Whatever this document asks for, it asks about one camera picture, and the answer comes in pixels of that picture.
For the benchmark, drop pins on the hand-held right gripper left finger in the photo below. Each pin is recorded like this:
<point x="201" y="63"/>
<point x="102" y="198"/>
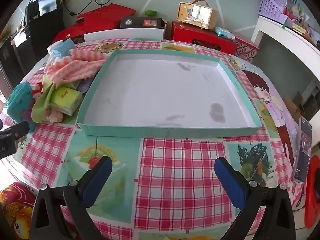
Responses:
<point x="98" y="177"/>

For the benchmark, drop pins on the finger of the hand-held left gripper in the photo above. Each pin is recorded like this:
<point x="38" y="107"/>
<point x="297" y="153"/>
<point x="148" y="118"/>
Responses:
<point x="17" y="129"/>

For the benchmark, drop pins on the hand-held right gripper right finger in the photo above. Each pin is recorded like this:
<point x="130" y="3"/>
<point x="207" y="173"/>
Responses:
<point x="228" y="180"/>

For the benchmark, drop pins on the light green cloth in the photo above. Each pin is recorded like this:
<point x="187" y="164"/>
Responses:
<point x="41" y="105"/>

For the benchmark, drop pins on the green tissue packet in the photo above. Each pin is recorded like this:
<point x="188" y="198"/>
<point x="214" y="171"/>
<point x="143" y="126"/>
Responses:
<point x="65" y="100"/>

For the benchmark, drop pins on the pink white striped cloth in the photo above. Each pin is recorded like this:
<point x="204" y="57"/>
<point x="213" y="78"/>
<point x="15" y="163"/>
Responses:
<point x="75" y="67"/>

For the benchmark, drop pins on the light blue cloth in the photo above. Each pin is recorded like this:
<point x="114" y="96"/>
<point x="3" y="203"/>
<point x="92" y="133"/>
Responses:
<point x="63" y="48"/>

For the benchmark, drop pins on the shallow teal cardboard tray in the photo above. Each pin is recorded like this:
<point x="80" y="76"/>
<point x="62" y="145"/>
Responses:
<point x="162" y="92"/>

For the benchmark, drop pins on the teal patterned pouch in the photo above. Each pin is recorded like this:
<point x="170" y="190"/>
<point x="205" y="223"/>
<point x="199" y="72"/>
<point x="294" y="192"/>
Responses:
<point x="20" y="100"/>

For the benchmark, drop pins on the checkered printed tablecloth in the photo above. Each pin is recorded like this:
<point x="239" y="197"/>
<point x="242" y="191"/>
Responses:
<point x="175" y="167"/>

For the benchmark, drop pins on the fish print cushion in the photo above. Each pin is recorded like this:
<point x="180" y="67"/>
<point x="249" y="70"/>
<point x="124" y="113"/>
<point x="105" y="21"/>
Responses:
<point x="15" y="205"/>

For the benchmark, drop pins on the smartphone on stand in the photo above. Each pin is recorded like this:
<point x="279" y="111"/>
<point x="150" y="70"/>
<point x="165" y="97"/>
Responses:
<point x="303" y="150"/>

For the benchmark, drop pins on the black cabinet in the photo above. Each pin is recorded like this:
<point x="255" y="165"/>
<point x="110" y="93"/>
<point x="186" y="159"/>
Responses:
<point x="25" y="45"/>

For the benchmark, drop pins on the red stool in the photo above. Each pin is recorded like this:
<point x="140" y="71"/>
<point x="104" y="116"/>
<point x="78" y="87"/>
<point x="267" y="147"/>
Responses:
<point x="313" y="192"/>

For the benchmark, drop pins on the cardboard box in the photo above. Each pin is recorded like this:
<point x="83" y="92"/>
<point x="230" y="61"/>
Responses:
<point x="295" y="107"/>

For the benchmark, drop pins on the red flat box with clasp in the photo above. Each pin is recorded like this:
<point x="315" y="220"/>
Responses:
<point x="67" y="33"/>

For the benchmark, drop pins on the black device with screen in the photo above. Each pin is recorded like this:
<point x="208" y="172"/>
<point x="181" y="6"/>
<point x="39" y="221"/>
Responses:
<point x="45" y="2"/>

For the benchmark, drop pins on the red patterned box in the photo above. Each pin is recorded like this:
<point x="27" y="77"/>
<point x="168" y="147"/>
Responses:
<point x="246" y="50"/>

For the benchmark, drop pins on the white board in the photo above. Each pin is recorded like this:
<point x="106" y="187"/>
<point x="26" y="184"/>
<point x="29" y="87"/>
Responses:
<point x="125" y="33"/>

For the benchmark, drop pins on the blue wet wipes pack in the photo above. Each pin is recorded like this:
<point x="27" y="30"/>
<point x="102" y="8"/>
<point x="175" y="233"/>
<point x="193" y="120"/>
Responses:
<point x="223" y="32"/>

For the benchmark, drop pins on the red box with window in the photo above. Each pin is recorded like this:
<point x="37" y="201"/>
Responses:
<point x="185" y="32"/>

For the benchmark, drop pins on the black printed box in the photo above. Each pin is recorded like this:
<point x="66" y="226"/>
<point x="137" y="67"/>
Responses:
<point x="140" y="22"/>

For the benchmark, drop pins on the white desk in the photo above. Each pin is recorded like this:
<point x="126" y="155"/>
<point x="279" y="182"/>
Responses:
<point x="275" y="26"/>

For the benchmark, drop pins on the green dumbbell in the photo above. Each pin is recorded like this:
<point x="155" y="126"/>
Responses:
<point x="151" y="12"/>

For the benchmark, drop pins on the purple file basket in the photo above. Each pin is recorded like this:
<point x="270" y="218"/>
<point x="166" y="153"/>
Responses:
<point x="271" y="2"/>

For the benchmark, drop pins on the row of books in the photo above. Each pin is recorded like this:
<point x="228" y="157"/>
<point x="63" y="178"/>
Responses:
<point x="297" y="7"/>

